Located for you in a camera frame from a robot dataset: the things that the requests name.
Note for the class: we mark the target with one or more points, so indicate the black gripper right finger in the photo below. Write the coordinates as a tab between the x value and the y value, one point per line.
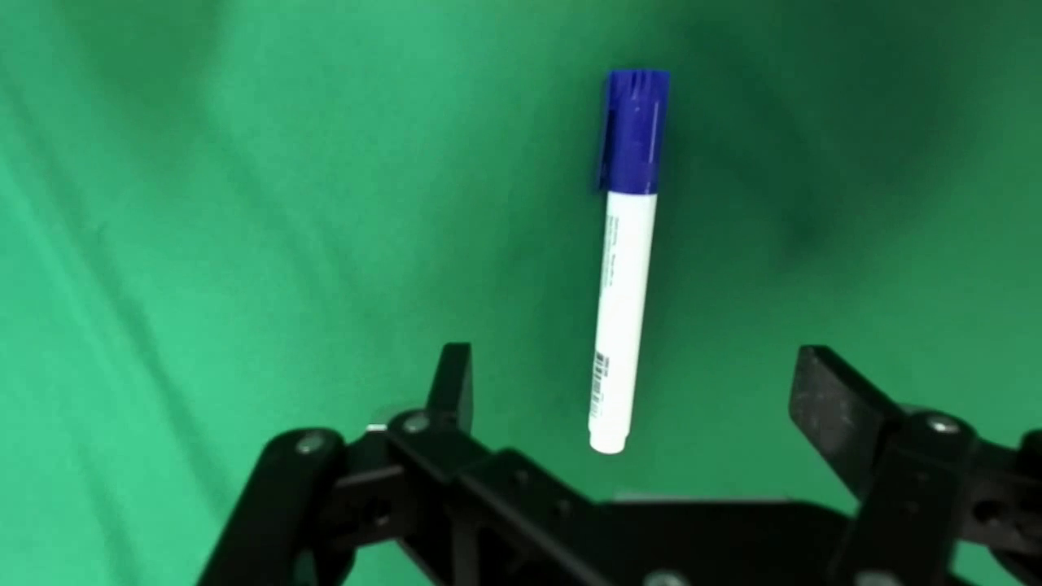
900	466

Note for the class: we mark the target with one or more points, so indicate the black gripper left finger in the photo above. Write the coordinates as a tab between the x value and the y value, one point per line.
433	466

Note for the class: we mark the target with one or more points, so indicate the white marker blue cap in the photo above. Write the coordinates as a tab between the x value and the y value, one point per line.
626	295

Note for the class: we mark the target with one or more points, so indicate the green table cloth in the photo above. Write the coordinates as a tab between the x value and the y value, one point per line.
272	215

